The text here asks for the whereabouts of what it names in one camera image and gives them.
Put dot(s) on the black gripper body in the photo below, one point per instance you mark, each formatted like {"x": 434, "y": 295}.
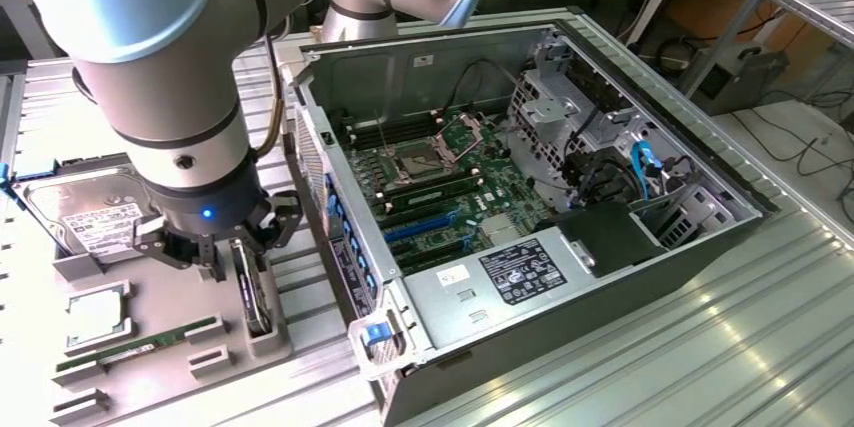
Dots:
{"x": 200, "y": 197}

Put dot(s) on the black graphics card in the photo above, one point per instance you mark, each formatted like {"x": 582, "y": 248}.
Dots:
{"x": 249, "y": 287}

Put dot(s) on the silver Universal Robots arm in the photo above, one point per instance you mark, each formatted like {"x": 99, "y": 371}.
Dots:
{"x": 167, "y": 72}

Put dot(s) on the grey parts rack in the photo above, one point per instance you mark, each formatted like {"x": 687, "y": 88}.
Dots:
{"x": 167, "y": 297}

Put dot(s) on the silver hard disk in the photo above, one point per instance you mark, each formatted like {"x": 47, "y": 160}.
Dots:
{"x": 87, "y": 212}

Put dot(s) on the silver CPU chip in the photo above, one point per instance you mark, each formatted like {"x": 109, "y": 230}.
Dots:
{"x": 95, "y": 314}

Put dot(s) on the blue expansion slot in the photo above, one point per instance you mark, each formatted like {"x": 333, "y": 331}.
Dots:
{"x": 420, "y": 227}

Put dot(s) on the green RAM stick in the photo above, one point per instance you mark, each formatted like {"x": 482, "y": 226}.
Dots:
{"x": 133, "y": 346}

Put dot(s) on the black expansion slot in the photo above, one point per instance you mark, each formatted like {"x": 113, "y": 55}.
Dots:
{"x": 430, "y": 253}

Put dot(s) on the CPU socket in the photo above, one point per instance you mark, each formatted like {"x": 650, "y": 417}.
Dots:
{"x": 416, "y": 162}

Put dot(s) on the blue disk caddy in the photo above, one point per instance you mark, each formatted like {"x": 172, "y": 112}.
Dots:
{"x": 29, "y": 169}

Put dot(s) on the blue case latch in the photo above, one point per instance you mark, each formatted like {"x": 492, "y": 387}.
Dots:
{"x": 375, "y": 334}

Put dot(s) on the metal socket cover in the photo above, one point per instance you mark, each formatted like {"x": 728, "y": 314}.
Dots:
{"x": 460, "y": 139}

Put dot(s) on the grey power supply unit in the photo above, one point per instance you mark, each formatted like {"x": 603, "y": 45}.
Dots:
{"x": 467, "y": 302}

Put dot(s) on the green motherboard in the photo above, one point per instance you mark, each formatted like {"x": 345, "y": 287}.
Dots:
{"x": 494, "y": 182}

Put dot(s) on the silver chipset heatsink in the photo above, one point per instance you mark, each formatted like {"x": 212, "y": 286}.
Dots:
{"x": 503, "y": 227}

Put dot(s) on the metal drive cage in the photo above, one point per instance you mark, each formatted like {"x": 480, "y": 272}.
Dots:
{"x": 547, "y": 122}

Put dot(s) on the open black PC case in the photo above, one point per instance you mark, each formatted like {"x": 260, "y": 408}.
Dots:
{"x": 534, "y": 347}

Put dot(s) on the grey floor device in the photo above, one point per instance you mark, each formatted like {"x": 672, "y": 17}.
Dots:
{"x": 734, "y": 82}

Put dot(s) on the metal slat table frame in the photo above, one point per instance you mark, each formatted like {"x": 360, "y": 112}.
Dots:
{"x": 814, "y": 2}

